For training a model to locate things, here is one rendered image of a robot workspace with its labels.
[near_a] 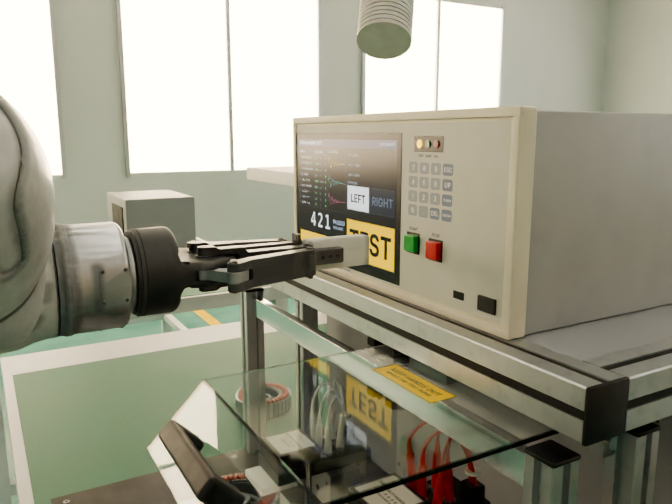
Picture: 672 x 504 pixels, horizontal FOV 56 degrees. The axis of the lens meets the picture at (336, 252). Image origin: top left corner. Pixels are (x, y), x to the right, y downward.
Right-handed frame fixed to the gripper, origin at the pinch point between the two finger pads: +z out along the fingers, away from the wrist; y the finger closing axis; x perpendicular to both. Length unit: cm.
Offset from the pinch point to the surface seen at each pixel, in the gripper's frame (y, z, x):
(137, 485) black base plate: -37, -14, -41
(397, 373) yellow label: 5.8, 3.7, -11.5
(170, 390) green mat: -76, 2, -44
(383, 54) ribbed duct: -111, 79, 35
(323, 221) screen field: -20.1, 9.4, 0.0
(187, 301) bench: -153, 28, -45
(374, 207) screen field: -7.6, 9.4, 3.2
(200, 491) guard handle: 15.1, -19.2, -12.4
